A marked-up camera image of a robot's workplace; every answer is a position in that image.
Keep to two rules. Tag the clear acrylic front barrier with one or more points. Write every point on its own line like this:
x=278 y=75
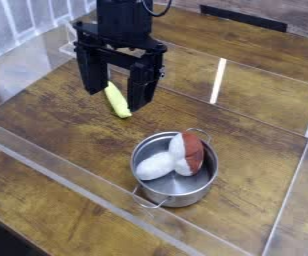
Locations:
x=181 y=233

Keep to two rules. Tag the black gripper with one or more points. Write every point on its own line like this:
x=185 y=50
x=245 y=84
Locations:
x=119 y=40

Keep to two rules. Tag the silver pot with handles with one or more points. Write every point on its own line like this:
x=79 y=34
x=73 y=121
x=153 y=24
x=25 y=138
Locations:
x=173 y=190

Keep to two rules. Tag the clear acrylic triangular stand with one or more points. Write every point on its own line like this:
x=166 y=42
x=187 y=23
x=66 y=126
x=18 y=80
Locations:
x=67 y=48

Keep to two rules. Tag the spoon with yellow handle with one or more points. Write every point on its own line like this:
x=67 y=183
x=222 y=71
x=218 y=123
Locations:
x=117 y=101

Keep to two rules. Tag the black bar on table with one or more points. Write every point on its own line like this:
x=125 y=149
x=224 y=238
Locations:
x=244 y=18

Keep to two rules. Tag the brown and white plush mushroom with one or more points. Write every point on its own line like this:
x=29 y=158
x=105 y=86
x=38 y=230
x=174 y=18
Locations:
x=182 y=158

